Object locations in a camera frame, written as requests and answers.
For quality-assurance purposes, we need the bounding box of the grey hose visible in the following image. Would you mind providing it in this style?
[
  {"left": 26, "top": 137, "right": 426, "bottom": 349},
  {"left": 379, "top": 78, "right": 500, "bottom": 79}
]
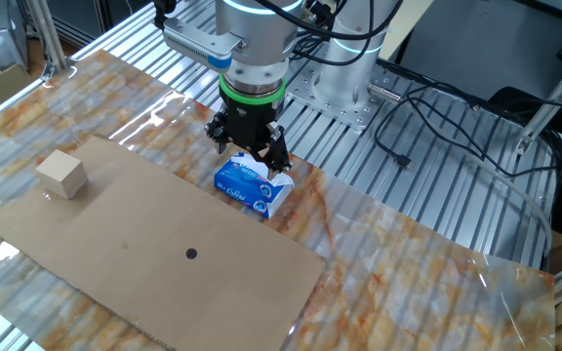
[{"left": 426, "top": 140, "right": 554, "bottom": 259}]

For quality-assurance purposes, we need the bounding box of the thick black cable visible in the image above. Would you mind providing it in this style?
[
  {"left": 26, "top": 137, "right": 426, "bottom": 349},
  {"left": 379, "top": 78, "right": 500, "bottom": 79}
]
[{"left": 377, "top": 58, "right": 490, "bottom": 109}]

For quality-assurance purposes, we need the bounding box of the brown cardboard sheet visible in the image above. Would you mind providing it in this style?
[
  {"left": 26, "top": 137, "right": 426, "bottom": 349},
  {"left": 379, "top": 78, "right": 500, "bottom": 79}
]
[{"left": 0, "top": 135, "right": 327, "bottom": 351}]

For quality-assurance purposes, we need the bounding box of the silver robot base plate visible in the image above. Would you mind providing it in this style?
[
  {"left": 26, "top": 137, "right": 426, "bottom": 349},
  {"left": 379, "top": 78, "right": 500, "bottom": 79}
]
[{"left": 285, "top": 60, "right": 403, "bottom": 132}]

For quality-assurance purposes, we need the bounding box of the beige panel board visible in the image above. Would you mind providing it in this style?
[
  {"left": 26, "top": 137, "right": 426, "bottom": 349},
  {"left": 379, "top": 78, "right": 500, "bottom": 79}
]
[{"left": 377, "top": 0, "right": 436, "bottom": 60}]

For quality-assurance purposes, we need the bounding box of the marble pattern plastic mat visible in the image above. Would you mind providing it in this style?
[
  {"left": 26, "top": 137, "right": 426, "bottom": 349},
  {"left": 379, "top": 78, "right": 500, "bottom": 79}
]
[{"left": 0, "top": 48, "right": 557, "bottom": 351}]

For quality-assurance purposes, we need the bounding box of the thin black plug cable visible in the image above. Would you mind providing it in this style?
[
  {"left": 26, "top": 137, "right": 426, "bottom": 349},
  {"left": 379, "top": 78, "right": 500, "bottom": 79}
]
[{"left": 373, "top": 90, "right": 562, "bottom": 179}]

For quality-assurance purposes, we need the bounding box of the aluminium frame rail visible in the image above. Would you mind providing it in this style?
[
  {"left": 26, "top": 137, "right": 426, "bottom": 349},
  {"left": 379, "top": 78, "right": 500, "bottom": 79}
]
[{"left": 0, "top": 72, "right": 51, "bottom": 136}]

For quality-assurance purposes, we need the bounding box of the light wooden cube block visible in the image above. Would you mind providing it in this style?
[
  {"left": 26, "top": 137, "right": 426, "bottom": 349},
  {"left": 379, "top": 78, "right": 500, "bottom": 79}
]
[{"left": 34, "top": 149, "right": 89, "bottom": 201}]

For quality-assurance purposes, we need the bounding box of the silver wrist camera bar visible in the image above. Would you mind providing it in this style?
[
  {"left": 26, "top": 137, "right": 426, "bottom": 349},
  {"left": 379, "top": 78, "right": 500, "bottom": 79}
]
[{"left": 162, "top": 18, "right": 243, "bottom": 70}]

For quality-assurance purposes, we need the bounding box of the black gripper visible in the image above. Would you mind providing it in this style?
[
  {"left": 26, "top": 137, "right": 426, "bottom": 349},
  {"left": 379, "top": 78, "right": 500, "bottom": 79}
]
[{"left": 204, "top": 98, "right": 294, "bottom": 179}]

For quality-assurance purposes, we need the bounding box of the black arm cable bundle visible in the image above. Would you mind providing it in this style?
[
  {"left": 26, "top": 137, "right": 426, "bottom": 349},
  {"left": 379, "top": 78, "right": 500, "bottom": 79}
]
[{"left": 251, "top": 0, "right": 405, "bottom": 67}]

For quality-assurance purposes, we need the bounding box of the green flange ring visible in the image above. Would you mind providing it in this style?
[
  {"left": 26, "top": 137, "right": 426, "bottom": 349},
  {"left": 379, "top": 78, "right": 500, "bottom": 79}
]
[{"left": 219, "top": 72, "right": 288, "bottom": 106}]

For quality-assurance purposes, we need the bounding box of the blue white tissue pack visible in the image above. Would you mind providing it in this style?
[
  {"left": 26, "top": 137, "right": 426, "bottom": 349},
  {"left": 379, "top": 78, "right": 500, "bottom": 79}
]
[{"left": 213, "top": 151, "right": 296, "bottom": 219}]

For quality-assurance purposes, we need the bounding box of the silver cable connector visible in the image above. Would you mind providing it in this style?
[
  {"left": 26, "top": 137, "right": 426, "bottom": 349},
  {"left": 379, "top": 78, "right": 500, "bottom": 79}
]
[{"left": 366, "top": 81, "right": 404, "bottom": 104}]

